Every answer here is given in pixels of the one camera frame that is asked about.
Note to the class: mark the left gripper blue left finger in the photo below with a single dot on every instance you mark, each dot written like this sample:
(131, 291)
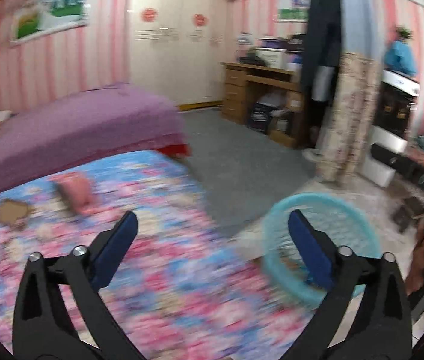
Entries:
(42, 327)

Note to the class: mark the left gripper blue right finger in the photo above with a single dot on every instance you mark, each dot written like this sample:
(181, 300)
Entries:
(382, 327)

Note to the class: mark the teal plastic basket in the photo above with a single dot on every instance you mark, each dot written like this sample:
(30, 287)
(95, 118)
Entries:
(301, 236)

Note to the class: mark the water dispenser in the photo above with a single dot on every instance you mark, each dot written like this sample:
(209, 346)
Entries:
(396, 102)

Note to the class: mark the floral door curtain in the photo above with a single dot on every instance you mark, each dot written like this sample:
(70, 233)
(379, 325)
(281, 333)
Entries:
(356, 95)

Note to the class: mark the brown phone case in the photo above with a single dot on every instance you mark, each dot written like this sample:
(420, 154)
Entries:
(14, 214)

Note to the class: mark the pink metal mug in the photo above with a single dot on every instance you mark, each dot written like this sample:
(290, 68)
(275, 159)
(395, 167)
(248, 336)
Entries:
(75, 190)

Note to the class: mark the floral blue bed cover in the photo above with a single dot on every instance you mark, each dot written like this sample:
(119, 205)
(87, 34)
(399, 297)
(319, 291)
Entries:
(182, 291)

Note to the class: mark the hanging black garment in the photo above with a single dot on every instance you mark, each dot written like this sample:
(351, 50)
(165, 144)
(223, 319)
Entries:
(320, 64)

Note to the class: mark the purple dotted bed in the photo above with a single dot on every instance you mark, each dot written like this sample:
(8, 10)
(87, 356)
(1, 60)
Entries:
(84, 127)

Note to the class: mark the wooden desk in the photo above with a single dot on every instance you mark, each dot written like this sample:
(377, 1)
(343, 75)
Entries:
(266, 99)

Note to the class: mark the framed couple photo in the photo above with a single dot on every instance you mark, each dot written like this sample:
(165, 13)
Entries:
(293, 11)

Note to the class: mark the white wardrobe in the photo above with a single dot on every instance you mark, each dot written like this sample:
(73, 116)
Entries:
(176, 48)

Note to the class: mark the framed wedding photo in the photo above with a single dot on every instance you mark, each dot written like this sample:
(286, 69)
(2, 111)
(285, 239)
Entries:
(38, 18)

